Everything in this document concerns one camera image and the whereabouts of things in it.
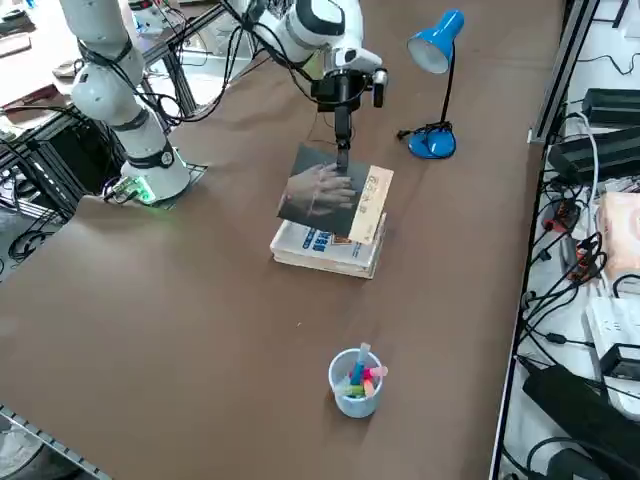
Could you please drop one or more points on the large black box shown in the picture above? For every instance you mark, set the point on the large black box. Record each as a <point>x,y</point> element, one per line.
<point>595,155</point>

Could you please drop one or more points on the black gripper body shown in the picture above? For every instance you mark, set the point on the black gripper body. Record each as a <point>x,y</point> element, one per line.
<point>340,92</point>

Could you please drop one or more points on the pink marker pen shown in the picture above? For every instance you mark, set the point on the pink marker pen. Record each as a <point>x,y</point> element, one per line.
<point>380,371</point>

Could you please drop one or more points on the light blue marker pen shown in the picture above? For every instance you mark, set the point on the light blue marker pen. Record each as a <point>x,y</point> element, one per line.
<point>364,355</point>

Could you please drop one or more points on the small black adapter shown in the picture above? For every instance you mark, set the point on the small black adapter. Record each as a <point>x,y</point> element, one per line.
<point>622,360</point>

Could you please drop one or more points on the white power strip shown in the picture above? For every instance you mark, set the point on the white power strip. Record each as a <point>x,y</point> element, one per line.
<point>607,325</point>

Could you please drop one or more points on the blue desk lamp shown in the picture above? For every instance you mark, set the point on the blue desk lamp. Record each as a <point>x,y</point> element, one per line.
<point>432,142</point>

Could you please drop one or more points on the translucent plastic pen cup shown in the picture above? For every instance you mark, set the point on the translucent plastic pen cup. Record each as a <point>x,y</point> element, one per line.
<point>355,405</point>

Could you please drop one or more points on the aluminium frame rail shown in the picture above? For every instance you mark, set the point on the aluminium frame rail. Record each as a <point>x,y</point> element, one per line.
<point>560,65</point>

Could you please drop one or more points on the grey table edge rail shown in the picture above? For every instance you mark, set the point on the grey table edge rail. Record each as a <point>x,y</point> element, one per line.
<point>45,440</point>

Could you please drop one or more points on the dark cover book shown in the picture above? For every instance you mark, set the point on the dark cover book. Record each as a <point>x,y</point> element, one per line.
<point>320,200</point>

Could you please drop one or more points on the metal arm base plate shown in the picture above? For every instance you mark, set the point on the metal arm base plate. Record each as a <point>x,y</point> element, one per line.
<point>197,172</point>

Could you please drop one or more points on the long black power strip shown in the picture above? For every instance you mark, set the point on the long black power strip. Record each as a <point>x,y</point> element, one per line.
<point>570,400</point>

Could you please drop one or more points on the red and black plug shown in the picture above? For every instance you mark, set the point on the red and black plug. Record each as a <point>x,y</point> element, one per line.
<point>562,212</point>

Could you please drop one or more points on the pale tissue packet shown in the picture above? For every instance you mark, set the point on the pale tissue packet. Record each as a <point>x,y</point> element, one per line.
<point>622,235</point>

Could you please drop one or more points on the green marker pen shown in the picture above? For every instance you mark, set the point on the green marker pen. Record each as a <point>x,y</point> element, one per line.
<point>356,390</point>

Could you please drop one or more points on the red and black clip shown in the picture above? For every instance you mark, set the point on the red and black clip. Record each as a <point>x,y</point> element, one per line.
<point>585,255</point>

